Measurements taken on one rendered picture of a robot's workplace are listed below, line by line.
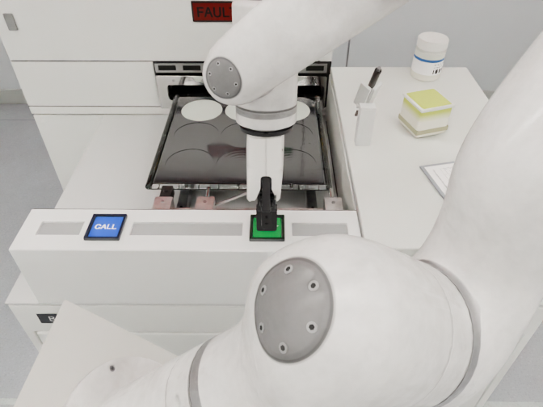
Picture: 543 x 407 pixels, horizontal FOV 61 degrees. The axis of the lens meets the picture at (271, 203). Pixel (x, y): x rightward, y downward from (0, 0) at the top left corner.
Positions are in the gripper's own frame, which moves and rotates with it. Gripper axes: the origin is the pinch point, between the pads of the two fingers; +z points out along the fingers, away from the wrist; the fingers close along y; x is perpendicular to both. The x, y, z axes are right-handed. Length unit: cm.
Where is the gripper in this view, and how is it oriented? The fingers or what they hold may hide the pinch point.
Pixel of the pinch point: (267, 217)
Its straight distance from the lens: 71.7
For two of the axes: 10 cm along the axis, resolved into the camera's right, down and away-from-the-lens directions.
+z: 0.0, 8.6, 5.0
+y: -0.1, 5.0, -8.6
